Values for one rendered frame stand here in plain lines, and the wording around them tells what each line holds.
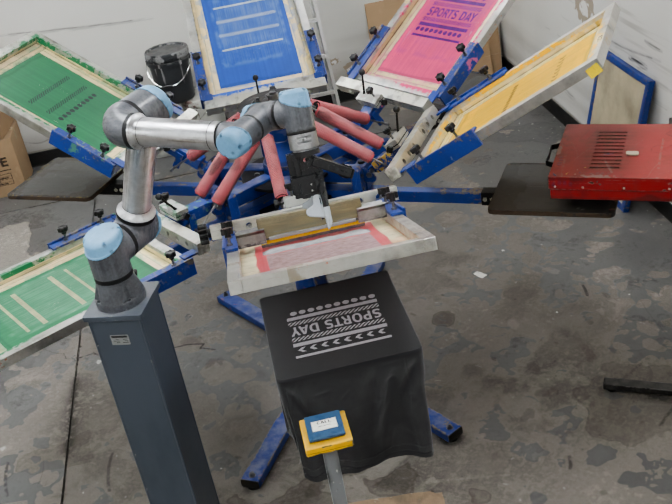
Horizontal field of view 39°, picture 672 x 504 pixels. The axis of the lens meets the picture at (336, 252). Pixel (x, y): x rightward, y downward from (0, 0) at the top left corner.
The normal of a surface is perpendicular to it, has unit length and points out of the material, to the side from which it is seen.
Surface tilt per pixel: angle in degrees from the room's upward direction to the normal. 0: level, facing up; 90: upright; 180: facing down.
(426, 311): 0
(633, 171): 0
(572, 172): 0
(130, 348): 90
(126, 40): 90
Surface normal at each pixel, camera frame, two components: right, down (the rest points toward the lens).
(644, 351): -0.15, -0.86
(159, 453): -0.14, 0.51
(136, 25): 0.18, 0.47
